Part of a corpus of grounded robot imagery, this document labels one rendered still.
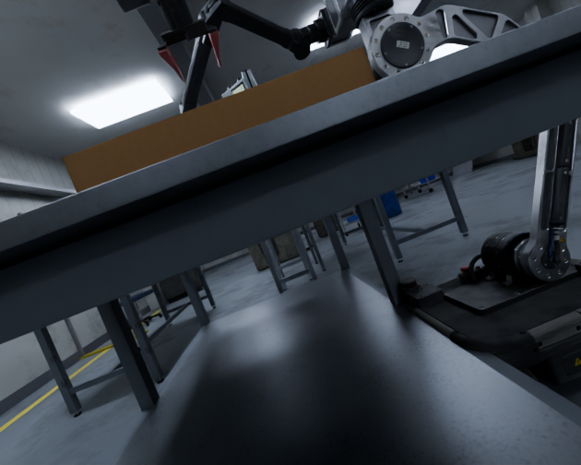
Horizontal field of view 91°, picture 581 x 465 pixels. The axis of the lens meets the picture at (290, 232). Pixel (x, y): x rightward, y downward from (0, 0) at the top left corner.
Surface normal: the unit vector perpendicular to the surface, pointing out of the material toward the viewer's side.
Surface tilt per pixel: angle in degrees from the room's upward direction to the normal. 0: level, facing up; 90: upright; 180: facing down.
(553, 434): 0
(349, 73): 90
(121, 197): 90
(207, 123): 90
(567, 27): 90
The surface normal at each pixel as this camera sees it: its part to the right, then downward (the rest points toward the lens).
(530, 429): -0.36, -0.93
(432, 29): 0.05, 0.04
